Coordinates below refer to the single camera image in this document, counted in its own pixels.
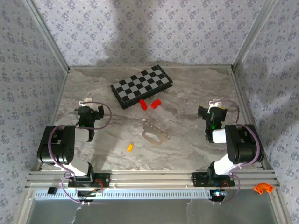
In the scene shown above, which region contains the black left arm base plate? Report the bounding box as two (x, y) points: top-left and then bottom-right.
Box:
(68, 173), (110, 188)

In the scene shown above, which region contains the small circuit board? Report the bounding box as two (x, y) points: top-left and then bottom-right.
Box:
(210, 190), (227, 199)
(78, 190), (103, 199)

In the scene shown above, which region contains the black grey chessboard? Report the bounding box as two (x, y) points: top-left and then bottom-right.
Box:
(110, 64), (174, 110)

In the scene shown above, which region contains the orange plastic part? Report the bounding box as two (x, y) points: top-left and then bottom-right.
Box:
(254, 183), (273, 194)

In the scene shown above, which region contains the aluminium side rail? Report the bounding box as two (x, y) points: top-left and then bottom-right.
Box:
(230, 67), (274, 172)
(35, 67), (71, 172)

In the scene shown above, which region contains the grey slotted cable duct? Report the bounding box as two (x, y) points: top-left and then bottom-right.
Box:
(34, 189), (212, 201)

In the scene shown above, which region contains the grey metal sheet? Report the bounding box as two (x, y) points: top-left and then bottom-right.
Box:
(25, 199), (281, 224)

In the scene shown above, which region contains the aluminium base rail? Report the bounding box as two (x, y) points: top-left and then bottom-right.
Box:
(25, 170), (280, 190)

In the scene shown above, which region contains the aluminium frame post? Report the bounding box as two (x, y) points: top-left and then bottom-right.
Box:
(23, 0), (71, 72)
(231, 0), (278, 70)

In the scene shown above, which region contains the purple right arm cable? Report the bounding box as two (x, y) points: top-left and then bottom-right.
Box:
(211, 99), (260, 205)

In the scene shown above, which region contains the short red toy brick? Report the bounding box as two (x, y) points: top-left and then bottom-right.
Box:
(150, 98), (162, 110)

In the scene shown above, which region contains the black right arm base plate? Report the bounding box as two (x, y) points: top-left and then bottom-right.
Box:
(192, 172), (235, 187)

